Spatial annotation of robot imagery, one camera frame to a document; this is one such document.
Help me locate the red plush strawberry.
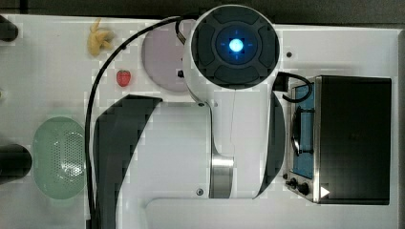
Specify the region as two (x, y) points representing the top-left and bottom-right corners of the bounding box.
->
(116, 70), (132, 87)

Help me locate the lilac round plate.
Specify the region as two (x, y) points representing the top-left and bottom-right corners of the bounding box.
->
(141, 22), (187, 93)

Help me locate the silver toaster oven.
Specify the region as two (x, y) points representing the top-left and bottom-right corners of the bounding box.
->
(283, 75), (392, 205)

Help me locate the yellow plush banana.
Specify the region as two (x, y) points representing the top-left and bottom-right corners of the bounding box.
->
(87, 18), (113, 57)

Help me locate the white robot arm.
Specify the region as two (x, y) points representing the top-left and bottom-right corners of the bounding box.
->
(86, 5), (286, 229)

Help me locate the green plastic strainer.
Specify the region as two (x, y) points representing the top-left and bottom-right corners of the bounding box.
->
(32, 116), (86, 199)

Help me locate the black cooking pot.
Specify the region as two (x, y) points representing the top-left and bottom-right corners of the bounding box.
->
(0, 144), (32, 184)

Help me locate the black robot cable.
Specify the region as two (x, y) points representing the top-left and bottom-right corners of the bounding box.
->
(84, 15), (192, 229)

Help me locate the black cylinder top left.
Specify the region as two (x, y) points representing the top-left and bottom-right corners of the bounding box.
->
(0, 16), (19, 42)

